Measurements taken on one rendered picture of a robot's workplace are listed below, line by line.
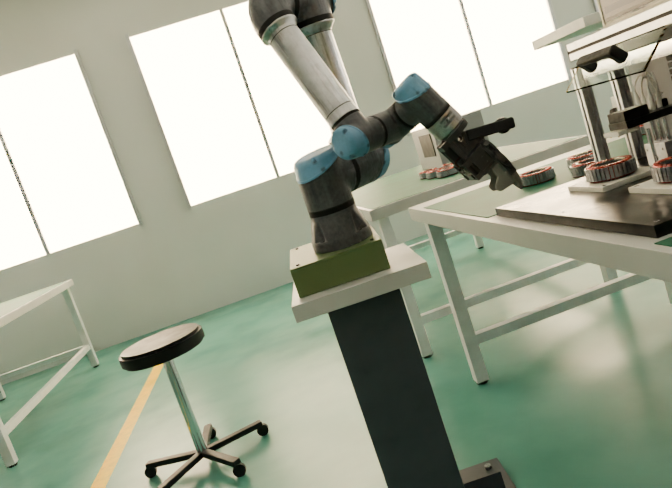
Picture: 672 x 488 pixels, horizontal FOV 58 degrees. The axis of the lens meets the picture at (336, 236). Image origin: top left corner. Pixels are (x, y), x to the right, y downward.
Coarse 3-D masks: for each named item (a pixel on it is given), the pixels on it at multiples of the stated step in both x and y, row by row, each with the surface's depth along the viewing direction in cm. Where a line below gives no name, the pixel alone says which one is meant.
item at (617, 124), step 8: (616, 112) 142; (624, 112) 138; (632, 112) 138; (640, 112) 138; (648, 112) 139; (656, 112) 139; (664, 112) 139; (608, 120) 144; (616, 120) 141; (624, 120) 138; (632, 120) 138; (640, 120) 138; (648, 120) 139; (656, 120) 142; (664, 120) 140; (616, 128) 142; (624, 128) 139; (632, 128) 139; (664, 128) 141; (608, 136) 142; (616, 136) 139; (656, 136) 145; (664, 136) 143
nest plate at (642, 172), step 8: (640, 168) 141; (648, 168) 138; (624, 176) 138; (632, 176) 135; (640, 176) 135; (576, 184) 148; (584, 184) 144; (592, 184) 141; (600, 184) 138; (608, 184) 135; (616, 184) 135; (624, 184) 135
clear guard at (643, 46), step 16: (656, 32) 98; (624, 48) 106; (640, 48) 100; (656, 48) 96; (608, 64) 108; (624, 64) 103; (640, 64) 98; (576, 80) 118; (592, 80) 111; (608, 80) 106
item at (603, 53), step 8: (608, 48) 103; (616, 48) 102; (584, 56) 111; (592, 56) 108; (600, 56) 105; (608, 56) 103; (616, 56) 103; (624, 56) 103; (576, 64) 113; (584, 64) 111; (592, 64) 112
